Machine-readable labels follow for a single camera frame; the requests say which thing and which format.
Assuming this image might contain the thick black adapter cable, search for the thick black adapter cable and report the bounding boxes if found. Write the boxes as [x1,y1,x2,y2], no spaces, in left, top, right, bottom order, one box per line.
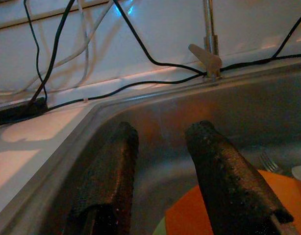
[29,0,75,106]

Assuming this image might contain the stainless steel sink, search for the stainless steel sink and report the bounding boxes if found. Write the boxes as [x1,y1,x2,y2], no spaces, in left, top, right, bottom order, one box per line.
[0,57,301,235]

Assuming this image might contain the green plate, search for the green plate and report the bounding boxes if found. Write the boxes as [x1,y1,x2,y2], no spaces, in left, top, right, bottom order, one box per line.
[152,216,167,235]

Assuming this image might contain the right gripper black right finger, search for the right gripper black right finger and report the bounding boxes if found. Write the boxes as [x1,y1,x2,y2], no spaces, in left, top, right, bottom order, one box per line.
[184,120,299,235]

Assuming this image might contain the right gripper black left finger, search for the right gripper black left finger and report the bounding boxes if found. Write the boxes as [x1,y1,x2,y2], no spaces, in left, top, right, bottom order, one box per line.
[66,121,140,235]

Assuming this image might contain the black cable along counter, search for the black cable along counter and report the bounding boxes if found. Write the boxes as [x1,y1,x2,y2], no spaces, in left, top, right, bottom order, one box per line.
[46,54,301,111]

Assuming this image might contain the orange plate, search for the orange plate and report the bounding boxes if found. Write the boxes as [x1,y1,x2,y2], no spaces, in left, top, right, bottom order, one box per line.
[164,184,214,235]

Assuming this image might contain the orange bowl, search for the orange bowl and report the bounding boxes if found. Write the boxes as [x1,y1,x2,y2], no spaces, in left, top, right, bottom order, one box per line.
[257,169,301,235]

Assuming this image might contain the thin black cable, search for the thin black cable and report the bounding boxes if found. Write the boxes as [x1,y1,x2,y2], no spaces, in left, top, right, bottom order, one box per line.
[24,0,49,101]

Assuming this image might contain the metal faucet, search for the metal faucet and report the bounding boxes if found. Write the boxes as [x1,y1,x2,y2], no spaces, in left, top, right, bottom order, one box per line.
[188,0,224,81]

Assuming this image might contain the black hanging cable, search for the black hanging cable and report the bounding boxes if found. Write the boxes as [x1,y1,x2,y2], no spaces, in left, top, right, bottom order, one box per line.
[112,0,205,75]
[272,9,301,60]

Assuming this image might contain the metal fork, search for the metal fork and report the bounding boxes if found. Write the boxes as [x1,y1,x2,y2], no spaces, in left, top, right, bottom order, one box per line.
[259,151,285,175]

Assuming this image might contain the white cable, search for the white cable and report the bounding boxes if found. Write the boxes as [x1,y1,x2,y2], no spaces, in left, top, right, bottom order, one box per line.
[0,0,115,96]

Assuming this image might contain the black power adapter brick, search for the black power adapter brick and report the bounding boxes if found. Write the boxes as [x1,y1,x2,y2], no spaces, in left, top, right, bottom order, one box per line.
[0,97,49,128]

